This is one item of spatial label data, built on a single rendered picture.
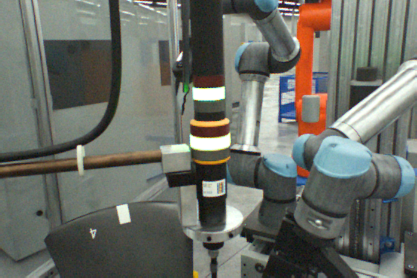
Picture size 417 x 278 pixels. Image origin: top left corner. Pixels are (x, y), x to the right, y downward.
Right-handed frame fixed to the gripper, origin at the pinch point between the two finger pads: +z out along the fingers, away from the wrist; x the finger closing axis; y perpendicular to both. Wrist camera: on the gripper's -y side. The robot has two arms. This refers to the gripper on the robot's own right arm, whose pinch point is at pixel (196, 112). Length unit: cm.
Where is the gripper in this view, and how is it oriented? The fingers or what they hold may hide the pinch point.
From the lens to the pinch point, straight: 95.5
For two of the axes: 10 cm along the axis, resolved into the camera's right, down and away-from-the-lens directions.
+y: 3.8, -2.1, 9.0
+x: -9.2, -0.5, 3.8
